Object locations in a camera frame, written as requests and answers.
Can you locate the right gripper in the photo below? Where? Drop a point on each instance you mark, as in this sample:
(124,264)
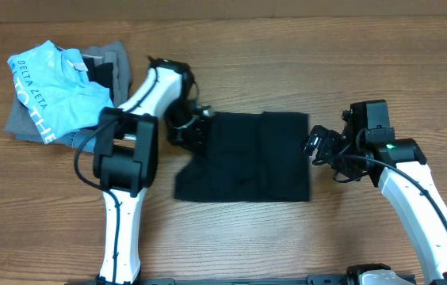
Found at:
(322,143)

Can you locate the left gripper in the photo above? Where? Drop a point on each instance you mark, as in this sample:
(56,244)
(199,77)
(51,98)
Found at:
(191,138)

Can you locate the black t-shirt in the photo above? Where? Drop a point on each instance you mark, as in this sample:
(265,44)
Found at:
(249,158)

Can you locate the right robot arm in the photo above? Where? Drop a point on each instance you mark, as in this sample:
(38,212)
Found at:
(400,170)

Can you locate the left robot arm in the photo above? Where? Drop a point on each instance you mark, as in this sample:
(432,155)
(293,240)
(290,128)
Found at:
(126,157)

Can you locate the black folded garment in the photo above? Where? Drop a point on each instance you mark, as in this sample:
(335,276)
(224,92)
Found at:
(101,74)

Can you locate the blue denim garment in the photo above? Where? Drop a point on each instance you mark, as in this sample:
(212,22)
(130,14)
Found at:
(75,139)

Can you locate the light blue printed t-shirt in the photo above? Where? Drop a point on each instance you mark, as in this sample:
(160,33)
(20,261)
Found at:
(53,94)

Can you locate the grey folded garment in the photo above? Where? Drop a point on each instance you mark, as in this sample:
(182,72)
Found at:
(122,67)

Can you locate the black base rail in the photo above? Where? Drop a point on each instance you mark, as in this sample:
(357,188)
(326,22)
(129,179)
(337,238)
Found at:
(331,279)

